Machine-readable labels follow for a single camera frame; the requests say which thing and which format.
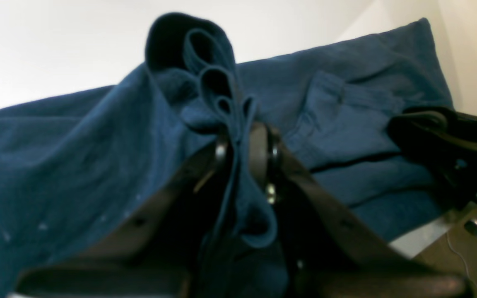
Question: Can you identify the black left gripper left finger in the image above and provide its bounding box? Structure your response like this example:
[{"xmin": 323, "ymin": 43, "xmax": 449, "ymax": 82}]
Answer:
[{"xmin": 15, "ymin": 135, "xmax": 233, "ymax": 298}]

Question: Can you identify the navy blue t-shirt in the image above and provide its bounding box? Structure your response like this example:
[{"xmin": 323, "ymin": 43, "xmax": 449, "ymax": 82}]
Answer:
[{"xmin": 0, "ymin": 13, "xmax": 453, "ymax": 298}]

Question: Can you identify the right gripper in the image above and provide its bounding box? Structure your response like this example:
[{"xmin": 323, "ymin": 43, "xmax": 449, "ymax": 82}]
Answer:
[{"xmin": 388, "ymin": 107, "xmax": 477, "ymax": 236}]

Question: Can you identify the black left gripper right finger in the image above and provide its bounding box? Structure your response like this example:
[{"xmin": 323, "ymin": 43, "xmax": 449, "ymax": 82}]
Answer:
[{"xmin": 249, "ymin": 123, "xmax": 471, "ymax": 298}]

